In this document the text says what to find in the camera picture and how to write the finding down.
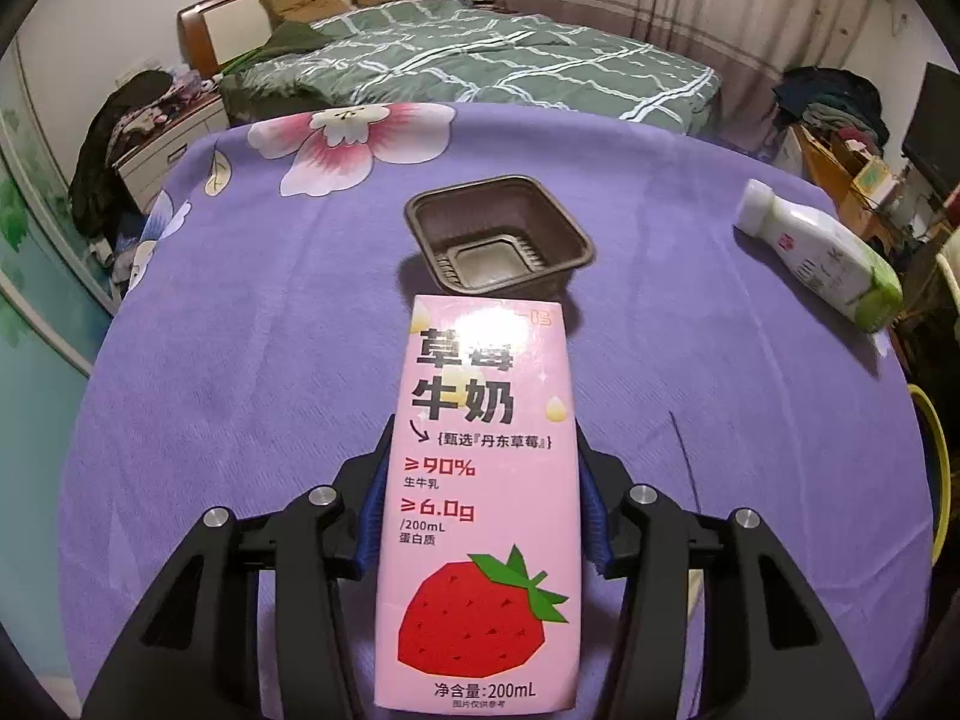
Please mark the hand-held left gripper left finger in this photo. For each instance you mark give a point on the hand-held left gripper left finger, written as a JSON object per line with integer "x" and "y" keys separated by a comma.
{"x": 367, "y": 532}

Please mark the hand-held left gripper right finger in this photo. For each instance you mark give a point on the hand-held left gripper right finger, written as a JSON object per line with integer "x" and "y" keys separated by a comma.
{"x": 592, "y": 517}

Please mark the pink strawberry milk carton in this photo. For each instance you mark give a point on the pink strawberry milk carton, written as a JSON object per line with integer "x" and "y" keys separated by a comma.
{"x": 480, "y": 502}

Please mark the purple floral tablecloth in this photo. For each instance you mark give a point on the purple floral tablecloth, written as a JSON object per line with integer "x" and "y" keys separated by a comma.
{"x": 225, "y": 390}

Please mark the brown plastic tray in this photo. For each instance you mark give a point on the brown plastic tray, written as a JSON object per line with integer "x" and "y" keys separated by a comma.
{"x": 495, "y": 232}

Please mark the yellow hoop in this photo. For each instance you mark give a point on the yellow hoop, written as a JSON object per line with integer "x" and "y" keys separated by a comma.
{"x": 937, "y": 465}

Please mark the white and green bottle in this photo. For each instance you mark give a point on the white and green bottle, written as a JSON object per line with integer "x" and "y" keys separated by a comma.
{"x": 810, "y": 240}

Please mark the wooden desk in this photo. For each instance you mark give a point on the wooden desk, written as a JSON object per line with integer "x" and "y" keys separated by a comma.
{"x": 825, "y": 172}

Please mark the sliding door wardrobe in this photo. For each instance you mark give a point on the sliding door wardrobe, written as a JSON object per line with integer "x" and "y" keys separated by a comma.
{"x": 37, "y": 262}

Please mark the white nightstand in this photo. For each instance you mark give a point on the white nightstand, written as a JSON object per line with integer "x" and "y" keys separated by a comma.
{"x": 169, "y": 154}

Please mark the small box with green front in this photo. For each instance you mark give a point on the small box with green front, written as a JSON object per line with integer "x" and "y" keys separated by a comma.
{"x": 874, "y": 178}

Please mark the pile of dark clothes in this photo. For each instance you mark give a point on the pile of dark clothes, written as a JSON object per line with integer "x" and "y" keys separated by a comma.
{"x": 101, "y": 157}

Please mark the green checked quilt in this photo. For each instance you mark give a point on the green checked quilt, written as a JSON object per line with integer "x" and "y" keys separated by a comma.
{"x": 487, "y": 60}

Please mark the heap of clothes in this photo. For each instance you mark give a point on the heap of clothes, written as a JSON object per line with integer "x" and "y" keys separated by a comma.
{"x": 825, "y": 109}

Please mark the dark green blanket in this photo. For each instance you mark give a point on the dark green blanket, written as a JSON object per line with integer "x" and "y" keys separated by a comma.
{"x": 277, "y": 52}

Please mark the black television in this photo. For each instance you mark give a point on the black television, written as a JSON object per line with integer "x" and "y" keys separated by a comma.
{"x": 934, "y": 127}

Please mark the wooden bed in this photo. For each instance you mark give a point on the wooden bed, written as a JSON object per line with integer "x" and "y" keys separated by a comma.
{"x": 202, "y": 30}

